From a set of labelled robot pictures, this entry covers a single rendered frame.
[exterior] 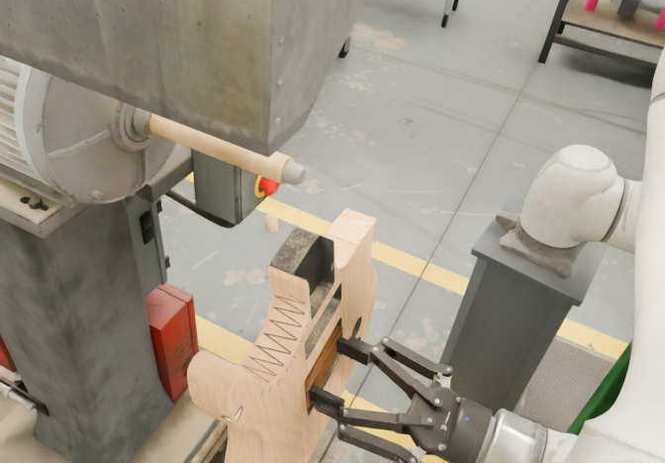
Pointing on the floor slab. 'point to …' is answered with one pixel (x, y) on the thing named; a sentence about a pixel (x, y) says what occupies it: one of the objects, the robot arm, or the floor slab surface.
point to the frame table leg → (604, 400)
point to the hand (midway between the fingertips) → (328, 368)
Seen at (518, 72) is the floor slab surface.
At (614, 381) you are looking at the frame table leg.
